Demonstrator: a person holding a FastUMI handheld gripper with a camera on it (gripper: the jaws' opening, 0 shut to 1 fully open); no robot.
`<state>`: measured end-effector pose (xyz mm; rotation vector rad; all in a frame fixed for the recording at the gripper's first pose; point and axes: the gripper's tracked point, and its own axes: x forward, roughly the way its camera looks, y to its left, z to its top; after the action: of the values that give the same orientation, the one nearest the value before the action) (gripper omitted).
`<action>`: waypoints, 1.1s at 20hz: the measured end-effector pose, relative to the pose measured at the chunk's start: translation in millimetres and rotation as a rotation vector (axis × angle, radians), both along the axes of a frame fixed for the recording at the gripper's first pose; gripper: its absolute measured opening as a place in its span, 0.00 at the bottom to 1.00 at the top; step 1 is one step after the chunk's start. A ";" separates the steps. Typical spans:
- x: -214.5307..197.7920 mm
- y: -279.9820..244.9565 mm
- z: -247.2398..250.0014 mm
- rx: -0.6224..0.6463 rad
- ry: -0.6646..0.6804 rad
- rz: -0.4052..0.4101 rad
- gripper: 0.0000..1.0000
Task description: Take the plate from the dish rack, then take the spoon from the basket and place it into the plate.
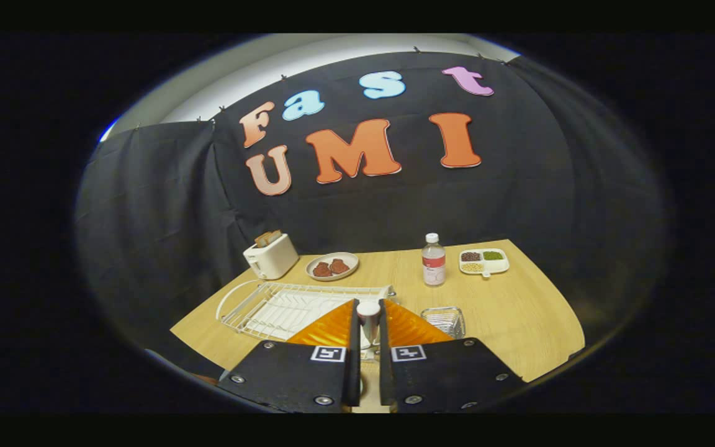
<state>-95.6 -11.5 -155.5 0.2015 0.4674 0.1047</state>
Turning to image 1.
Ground white toaster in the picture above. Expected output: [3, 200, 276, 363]
[243, 235, 300, 280]

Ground white wire dish rack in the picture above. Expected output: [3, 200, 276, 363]
[216, 281, 395, 362]

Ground beige plate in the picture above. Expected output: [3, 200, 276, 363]
[305, 251, 360, 282]

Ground pink handled metal spoon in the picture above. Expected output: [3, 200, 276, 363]
[356, 301, 383, 362]

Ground metal wire basket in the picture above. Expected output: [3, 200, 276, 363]
[421, 307, 466, 340]

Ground white divided tray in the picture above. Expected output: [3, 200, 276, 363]
[459, 248, 510, 278]

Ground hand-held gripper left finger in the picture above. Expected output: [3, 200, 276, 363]
[218, 299, 361, 413]

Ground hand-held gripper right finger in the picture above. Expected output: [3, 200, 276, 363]
[379, 299, 526, 413]

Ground clear water bottle red label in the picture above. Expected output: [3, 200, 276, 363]
[421, 233, 446, 287]

